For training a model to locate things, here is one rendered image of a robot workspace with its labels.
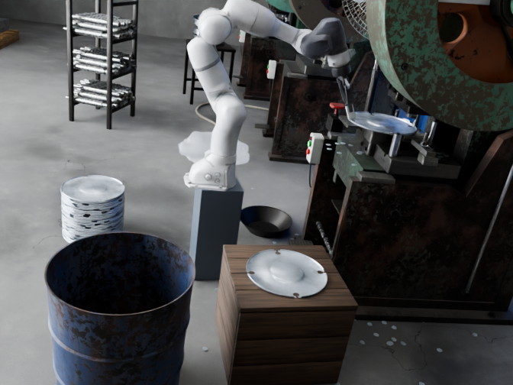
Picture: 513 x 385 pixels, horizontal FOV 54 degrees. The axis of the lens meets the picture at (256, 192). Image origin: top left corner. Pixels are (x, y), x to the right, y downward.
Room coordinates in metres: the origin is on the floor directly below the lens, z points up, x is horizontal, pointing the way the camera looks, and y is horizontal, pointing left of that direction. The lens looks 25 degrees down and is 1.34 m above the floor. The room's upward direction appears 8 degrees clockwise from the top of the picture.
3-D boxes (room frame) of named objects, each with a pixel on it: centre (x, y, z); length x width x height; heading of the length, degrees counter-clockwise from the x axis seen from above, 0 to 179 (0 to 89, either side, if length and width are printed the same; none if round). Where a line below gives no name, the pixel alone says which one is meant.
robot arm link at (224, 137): (1.94, 0.15, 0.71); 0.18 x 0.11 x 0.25; 21
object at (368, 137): (2.07, -0.44, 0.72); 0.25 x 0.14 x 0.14; 100
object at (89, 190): (2.14, 0.78, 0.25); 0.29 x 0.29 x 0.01
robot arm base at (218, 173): (1.97, 0.20, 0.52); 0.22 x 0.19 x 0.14; 107
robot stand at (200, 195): (1.98, 0.16, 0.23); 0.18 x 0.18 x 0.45; 17
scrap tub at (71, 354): (1.21, 0.35, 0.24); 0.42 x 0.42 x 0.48
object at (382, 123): (2.08, -0.48, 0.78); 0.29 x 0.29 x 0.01
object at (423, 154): (1.94, -0.64, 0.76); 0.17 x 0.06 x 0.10; 10
